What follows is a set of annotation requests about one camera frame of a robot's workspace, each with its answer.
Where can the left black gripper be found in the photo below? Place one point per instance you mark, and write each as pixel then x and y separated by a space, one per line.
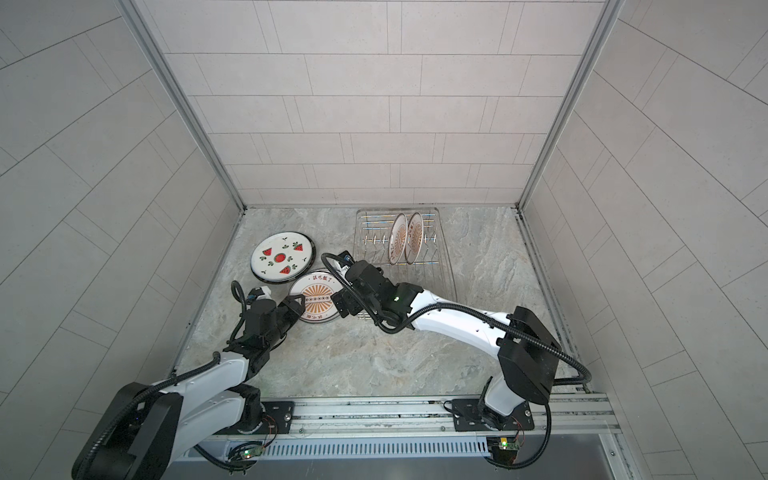
pixel 292 309

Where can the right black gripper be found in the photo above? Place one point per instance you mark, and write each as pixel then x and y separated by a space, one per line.
pixel 337 297

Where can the white red patterned plate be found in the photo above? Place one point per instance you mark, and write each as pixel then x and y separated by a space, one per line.
pixel 317 287

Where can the white plate fruit pattern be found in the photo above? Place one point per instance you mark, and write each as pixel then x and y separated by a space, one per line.
pixel 283 257

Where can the sunburst pattern plate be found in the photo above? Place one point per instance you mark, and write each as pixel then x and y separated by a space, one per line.
pixel 414 243

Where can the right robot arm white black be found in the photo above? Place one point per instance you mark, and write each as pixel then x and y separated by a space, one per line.
pixel 531 360

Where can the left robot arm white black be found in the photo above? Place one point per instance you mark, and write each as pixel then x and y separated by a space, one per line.
pixel 147 426

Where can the left circuit board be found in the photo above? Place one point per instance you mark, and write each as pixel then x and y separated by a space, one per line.
pixel 247 453

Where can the circuit board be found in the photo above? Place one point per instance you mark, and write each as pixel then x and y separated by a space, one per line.
pixel 503 450
pixel 247 453

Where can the right circuit board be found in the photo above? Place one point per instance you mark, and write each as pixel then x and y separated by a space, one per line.
pixel 503 450

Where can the left aluminium corner profile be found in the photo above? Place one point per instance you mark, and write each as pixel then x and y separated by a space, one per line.
pixel 162 69

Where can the aluminium corner profile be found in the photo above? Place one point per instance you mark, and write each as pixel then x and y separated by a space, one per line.
pixel 162 69
pixel 601 31

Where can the right aluminium corner profile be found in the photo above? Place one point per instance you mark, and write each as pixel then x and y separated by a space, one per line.
pixel 601 31

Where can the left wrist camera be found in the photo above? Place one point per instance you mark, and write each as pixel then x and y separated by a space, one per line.
pixel 257 293

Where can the metal wire dish rack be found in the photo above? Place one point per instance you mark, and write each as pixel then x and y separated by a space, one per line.
pixel 428 266

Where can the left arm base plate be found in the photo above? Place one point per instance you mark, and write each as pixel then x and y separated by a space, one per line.
pixel 269 418

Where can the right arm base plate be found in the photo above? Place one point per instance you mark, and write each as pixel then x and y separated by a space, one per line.
pixel 471 415

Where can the aluminium mounting rail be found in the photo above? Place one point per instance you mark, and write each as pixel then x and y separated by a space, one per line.
pixel 389 417

